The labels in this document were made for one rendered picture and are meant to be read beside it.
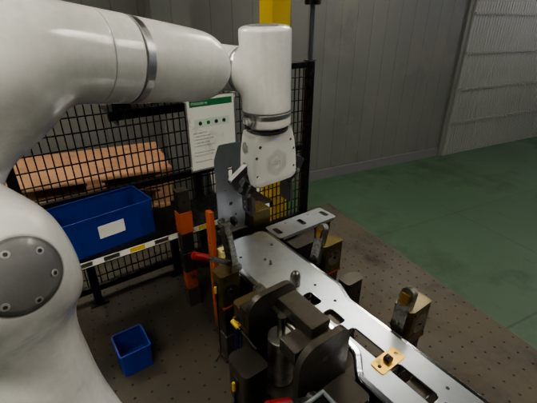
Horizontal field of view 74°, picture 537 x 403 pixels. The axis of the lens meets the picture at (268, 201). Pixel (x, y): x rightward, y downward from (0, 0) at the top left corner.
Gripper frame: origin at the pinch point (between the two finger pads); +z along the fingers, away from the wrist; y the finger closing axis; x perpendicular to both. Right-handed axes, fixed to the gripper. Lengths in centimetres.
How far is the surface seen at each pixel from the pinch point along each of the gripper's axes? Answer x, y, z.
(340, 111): 231, 272, 82
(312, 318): -14.7, -0.4, 19.8
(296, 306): -10.2, -0.9, 20.0
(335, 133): 231, 266, 108
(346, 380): -23.4, 1.1, 30.4
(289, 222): 42, 40, 43
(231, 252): 23.2, 3.2, 28.5
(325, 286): 5.4, 24.5, 40.7
